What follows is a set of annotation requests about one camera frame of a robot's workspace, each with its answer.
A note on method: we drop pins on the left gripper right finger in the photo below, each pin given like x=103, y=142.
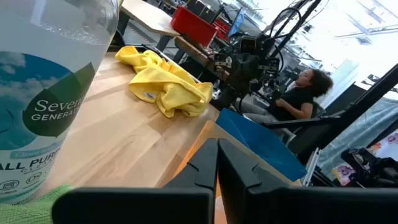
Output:
x=295, y=205

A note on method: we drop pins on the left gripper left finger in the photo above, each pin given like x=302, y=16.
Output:
x=140, y=205

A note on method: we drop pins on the yellow microfiber towel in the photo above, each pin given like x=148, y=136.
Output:
x=168, y=84

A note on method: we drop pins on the green microfiber towel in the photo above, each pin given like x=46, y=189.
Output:
x=25, y=211

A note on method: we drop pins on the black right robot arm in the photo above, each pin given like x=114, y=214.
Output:
x=239, y=93

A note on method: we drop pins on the small red plastic bin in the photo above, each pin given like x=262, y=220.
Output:
x=221, y=29

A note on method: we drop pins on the blue laptop screen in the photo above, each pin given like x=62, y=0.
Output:
x=236, y=21

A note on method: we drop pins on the person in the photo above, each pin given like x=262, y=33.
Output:
x=295, y=99

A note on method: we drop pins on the blue plastic basket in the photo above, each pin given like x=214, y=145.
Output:
x=261, y=140

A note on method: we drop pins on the light top table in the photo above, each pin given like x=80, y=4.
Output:
x=146, y=15

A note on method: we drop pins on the all purpose cleaner spray bottle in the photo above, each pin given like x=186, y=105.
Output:
x=46, y=77

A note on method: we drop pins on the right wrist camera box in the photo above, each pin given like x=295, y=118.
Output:
x=248, y=45

